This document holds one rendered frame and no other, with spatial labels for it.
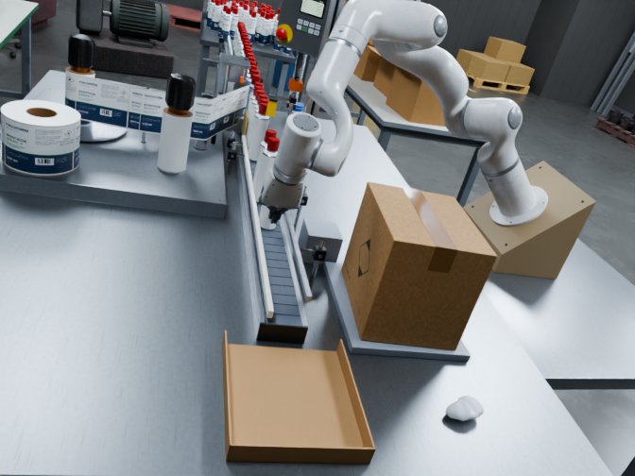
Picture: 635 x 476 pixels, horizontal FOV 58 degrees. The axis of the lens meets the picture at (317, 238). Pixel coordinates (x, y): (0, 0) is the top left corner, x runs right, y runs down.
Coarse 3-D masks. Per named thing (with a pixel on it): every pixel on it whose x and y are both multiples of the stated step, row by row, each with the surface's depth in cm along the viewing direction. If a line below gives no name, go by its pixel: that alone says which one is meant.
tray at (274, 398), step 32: (224, 352) 116; (256, 352) 122; (288, 352) 125; (320, 352) 127; (224, 384) 110; (256, 384) 114; (288, 384) 116; (320, 384) 118; (352, 384) 116; (224, 416) 105; (256, 416) 107; (288, 416) 108; (320, 416) 110; (352, 416) 112; (256, 448) 96; (288, 448) 98; (320, 448) 99; (352, 448) 101
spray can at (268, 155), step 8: (272, 144) 166; (264, 152) 168; (272, 152) 167; (264, 160) 168; (272, 160) 167; (264, 168) 169; (264, 176) 170; (256, 184) 173; (256, 192) 173; (256, 200) 174
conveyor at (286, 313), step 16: (272, 240) 157; (256, 256) 148; (272, 256) 149; (272, 272) 142; (288, 272) 144; (272, 288) 136; (288, 288) 138; (288, 304) 132; (272, 320) 125; (288, 320) 127
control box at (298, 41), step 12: (288, 0) 179; (300, 0) 177; (288, 12) 180; (324, 12) 175; (288, 24) 181; (324, 24) 177; (288, 36) 183; (300, 36) 181; (312, 36) 180; (300, 48) 183; (312, 48) 181
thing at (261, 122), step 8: (264, 104) 195; (264, 112) 195; (256, 120) 196; (264, 120) 196; (256, 128) 197; (264, 128) 197; (256, 136) 198; (264, 136) 199; (256, 144) 200; (248, 152) 203; (256, 152) 201; (256, 160) 202
